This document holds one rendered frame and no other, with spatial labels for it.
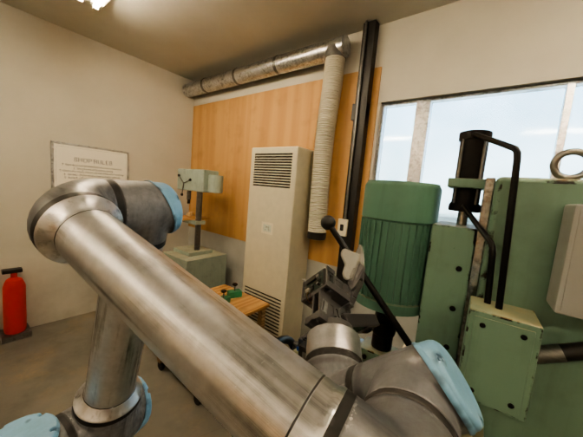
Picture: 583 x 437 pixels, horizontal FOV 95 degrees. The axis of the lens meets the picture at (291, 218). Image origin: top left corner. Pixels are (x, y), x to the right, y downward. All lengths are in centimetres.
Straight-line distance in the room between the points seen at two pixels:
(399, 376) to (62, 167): 318
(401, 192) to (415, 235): 10
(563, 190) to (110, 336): 90
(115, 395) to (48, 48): 301
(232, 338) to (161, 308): 8
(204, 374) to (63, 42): 335
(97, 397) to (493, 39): 237
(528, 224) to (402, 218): 21
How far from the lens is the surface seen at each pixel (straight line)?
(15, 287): 324
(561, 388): 67
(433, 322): 68
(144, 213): 59
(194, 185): 284
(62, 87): 338
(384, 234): 65
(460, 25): 227
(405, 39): 235
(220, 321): 29
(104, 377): 83
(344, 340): 46
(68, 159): 329
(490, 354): 56
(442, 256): 64
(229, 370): 27
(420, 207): 64
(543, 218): 60
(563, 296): 56
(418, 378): 34
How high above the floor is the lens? 147
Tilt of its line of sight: 6 degrees down
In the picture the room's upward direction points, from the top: 5 degrees clockwise
